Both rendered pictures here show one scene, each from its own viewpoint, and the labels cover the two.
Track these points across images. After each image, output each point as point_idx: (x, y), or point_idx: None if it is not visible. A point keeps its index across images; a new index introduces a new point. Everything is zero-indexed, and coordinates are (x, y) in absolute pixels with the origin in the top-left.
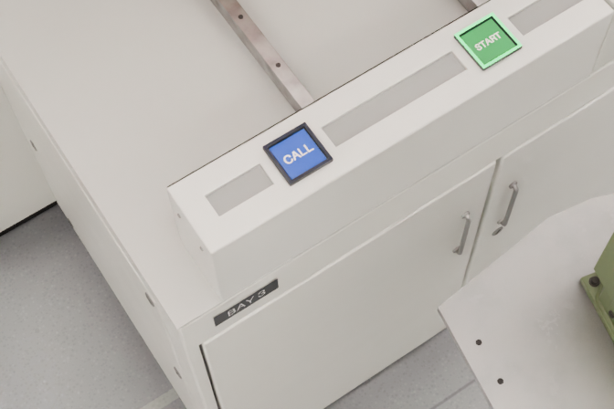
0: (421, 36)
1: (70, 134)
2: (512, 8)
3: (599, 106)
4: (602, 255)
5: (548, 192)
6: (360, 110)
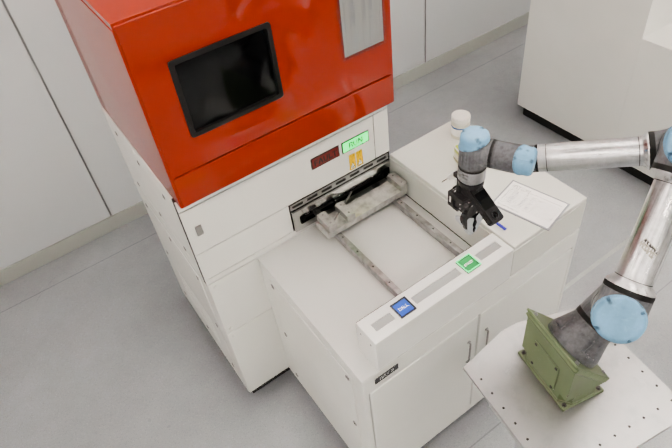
0: None
1: (312, 314)
2: (475, 251)
3: (516, 293)
4: (524, 337)
5: None
6: (424, 291)
